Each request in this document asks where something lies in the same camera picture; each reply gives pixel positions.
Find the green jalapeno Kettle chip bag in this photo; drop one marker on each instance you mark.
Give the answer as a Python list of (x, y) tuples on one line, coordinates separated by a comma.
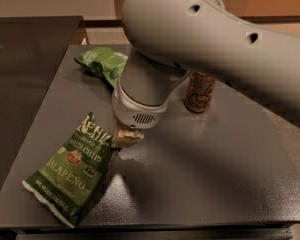
[(66, 182)]

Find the light green chip bag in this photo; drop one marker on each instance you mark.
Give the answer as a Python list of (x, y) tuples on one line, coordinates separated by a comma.
[(103, 62)]

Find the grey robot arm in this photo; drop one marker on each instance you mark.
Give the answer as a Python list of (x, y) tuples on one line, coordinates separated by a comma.
[(171, 38)]

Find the brown LaCroix soda can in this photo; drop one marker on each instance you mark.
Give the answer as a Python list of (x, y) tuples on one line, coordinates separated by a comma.
[(199, 92)]

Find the white gripper with vents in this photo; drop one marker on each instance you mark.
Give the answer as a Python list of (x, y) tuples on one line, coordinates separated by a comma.
[(131, 113)]

